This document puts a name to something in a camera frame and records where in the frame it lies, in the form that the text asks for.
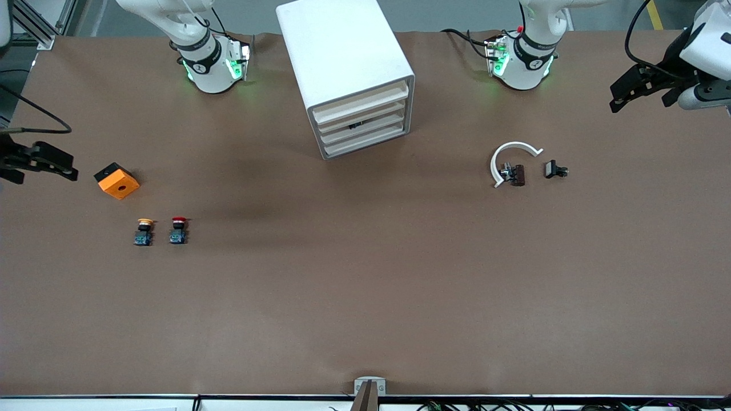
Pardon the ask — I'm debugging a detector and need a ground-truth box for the white plastic drawer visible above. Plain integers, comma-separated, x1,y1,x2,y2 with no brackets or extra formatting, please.
311,80,412,123
318,107,413,148
322,120,415,159
314,92,413,135

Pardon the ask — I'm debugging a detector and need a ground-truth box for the yellow mushroom push button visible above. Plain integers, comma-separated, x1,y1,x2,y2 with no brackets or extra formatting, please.
134,218,156,247

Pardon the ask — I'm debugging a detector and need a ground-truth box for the white plastic drawer cabinet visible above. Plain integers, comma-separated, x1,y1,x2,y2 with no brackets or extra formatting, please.
276,0,416,160

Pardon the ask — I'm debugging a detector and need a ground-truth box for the orange box with hole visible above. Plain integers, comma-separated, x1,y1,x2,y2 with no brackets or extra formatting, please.
94,162,140,200

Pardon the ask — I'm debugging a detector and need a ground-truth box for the white curved pipe clamp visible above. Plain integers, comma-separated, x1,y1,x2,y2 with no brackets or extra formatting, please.
490,141,544,188

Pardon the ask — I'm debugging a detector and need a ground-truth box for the brown cylinder with chrome fitting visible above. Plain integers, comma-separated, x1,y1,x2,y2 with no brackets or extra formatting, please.
500,163,527,187

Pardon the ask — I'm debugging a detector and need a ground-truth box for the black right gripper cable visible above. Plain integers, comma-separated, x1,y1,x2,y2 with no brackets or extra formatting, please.
0,84,73,136

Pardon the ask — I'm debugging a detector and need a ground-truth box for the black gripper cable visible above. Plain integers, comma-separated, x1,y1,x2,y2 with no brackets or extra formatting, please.
0,84,73,136
624,0,692,78

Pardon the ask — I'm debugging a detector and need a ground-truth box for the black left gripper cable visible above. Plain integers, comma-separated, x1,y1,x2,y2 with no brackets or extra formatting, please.
624,0,692,78

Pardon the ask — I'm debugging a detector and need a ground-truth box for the black arm base cable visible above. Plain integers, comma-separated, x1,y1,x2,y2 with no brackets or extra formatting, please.
441,29,495,61

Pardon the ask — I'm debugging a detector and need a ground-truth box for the grey metal bracket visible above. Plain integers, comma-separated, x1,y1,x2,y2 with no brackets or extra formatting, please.
354,377,387,396

